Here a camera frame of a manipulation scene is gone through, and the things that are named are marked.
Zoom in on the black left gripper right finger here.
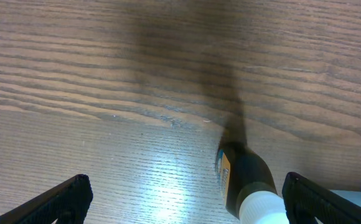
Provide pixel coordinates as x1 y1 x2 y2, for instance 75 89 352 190
282 172 361 224

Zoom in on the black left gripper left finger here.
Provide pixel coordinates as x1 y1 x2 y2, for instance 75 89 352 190
0 174 93 224

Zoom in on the dark bottle white cap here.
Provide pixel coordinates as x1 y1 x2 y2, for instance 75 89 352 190
215 142 289 224

